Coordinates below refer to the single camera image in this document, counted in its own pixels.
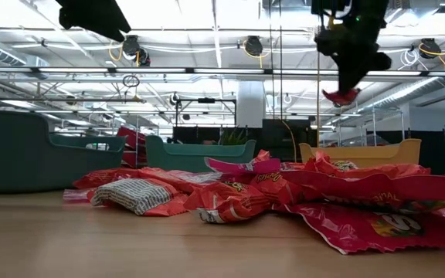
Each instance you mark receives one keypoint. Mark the small black ceiling reel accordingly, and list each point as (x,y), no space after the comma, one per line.
(174,99)

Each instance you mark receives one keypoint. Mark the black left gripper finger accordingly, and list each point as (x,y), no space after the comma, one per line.
(108,21)

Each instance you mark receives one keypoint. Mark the red Skittles candy pack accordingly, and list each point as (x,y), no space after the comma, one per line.
(381,171)
(342,228)
(361,189)
(342,98)

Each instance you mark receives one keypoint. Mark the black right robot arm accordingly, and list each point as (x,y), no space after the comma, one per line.
(365,11)

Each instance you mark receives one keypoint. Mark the black partition wall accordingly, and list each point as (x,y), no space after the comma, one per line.
(276,135)

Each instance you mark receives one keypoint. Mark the white square column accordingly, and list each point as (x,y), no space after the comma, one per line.
(250,104)

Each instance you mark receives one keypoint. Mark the small pineapple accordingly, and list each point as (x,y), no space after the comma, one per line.
(232,139)

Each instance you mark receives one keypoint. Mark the long ceiling light bar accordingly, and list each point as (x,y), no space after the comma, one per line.
(226,71)

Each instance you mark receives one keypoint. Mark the orange Reese's candy pack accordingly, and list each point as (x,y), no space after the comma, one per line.
(160,177)
(133,195)
(269,185)
(102,177)
(230,201)

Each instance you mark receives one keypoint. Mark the teal plastic bin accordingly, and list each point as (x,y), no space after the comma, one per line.
(191,158)

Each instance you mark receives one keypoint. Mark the black gantry frame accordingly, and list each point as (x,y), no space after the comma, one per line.
(206,100)

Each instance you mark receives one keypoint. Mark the dark blue plastic bin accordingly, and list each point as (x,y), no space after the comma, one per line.
(21,162)

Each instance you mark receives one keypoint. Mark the yellow plastic bin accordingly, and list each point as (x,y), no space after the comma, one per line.
(381,154)

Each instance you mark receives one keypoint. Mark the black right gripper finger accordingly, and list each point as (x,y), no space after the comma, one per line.
(350,77)

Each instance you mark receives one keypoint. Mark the stack of red storage bins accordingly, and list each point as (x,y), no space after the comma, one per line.
(131,137)

